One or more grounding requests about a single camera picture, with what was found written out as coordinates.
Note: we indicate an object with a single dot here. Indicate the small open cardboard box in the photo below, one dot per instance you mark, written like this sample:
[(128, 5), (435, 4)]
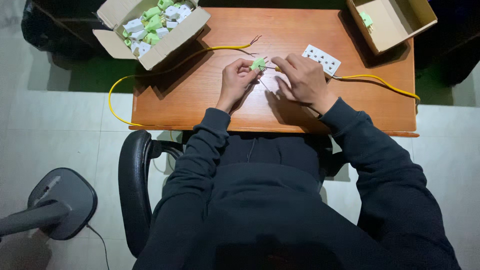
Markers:
[(393, 26)]

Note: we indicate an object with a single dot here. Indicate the pile of green white plugs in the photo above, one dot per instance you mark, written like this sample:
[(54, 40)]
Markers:
[(153, 24)]

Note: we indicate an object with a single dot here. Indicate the person's right hand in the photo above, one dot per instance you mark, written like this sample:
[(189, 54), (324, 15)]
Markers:
[(305, 80)]

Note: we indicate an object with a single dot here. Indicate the grey fan stand base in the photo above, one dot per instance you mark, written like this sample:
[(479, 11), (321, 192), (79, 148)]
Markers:
[(63, 202)]

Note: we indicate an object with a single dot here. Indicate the black plastic bag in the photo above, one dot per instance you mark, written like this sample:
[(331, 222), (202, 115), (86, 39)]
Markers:
[(56, 22)]

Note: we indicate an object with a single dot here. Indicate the dark hooded sweatshirt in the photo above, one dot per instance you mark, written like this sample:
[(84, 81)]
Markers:
[(262, 210)]

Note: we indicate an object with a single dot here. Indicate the dark bulky object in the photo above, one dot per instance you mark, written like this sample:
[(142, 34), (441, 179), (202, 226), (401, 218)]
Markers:
[(453, 45)]

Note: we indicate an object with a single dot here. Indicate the black office chair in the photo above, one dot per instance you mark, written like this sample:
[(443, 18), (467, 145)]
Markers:
[(131, 187)]

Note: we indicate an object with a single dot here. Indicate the white multi-socket power strip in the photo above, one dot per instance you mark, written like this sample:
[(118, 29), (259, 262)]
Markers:
[(321, 59)]

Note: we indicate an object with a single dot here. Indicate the large open cardboard box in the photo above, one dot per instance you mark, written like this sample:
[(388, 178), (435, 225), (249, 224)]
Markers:
[(176, 43)]

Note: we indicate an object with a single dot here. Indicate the person's left hand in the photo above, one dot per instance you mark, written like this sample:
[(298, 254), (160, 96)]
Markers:
[(234, 80)]

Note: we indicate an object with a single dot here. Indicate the green electrical plug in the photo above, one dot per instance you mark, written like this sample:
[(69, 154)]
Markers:
[(366, 19), (258, 63)]

